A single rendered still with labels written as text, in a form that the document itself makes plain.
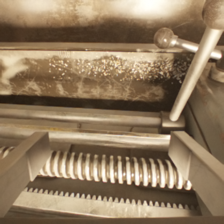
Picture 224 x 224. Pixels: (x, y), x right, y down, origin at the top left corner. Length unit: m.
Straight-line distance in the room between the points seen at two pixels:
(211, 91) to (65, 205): 0.29
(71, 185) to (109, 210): 0.09
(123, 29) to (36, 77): 0.49
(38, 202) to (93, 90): 0.35
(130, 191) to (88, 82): 0.35
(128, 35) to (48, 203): 0.77
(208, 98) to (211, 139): 0.06
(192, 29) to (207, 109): 0.68
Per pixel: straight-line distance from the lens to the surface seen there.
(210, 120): 0.25
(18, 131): 0.34
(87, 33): 0.90
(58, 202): 0.31
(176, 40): 0.31
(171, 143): 0.16
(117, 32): 0.87
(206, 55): 0.22
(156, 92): 0.53
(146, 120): 0.32
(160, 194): 0.33
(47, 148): 0.17
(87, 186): 0.33
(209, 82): 0.31
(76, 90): 0.55
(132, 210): 0.29
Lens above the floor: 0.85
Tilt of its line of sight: 51 degrees down
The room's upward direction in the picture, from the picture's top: 170 degrees counter-clockwise
